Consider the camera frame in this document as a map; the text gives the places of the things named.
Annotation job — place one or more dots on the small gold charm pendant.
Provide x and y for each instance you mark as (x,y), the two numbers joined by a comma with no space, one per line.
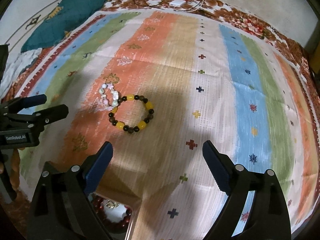
(111,204)

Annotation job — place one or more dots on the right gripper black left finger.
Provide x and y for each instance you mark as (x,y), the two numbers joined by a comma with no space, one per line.
(39,205)

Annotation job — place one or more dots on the teal pillow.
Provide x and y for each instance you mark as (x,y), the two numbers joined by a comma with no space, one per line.
(66,16)

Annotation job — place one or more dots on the white crumpled cloth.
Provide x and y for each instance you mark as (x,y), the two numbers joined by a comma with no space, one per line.
(16,66)

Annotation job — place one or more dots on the colourful striped cloth mat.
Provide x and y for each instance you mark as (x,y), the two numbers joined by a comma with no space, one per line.
(175,109)

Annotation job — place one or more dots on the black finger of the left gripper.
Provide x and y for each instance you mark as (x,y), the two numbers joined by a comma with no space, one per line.
(47,116)
(17,104)

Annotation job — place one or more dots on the white charger adapter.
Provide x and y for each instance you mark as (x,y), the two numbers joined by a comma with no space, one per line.
(177,3)

